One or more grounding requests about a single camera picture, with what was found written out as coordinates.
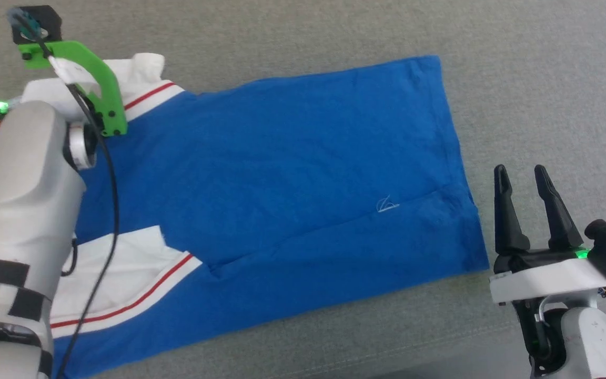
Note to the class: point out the blue and white shirt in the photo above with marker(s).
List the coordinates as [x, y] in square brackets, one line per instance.
[282, 158]

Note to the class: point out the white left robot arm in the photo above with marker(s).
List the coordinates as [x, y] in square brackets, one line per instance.
[19, 210]

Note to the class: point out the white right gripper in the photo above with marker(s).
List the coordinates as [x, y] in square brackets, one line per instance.
[545, 281]

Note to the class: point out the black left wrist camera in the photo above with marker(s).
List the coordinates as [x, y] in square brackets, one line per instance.
[45, 21]

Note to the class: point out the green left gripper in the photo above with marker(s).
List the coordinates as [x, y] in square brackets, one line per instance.
[108, 100]

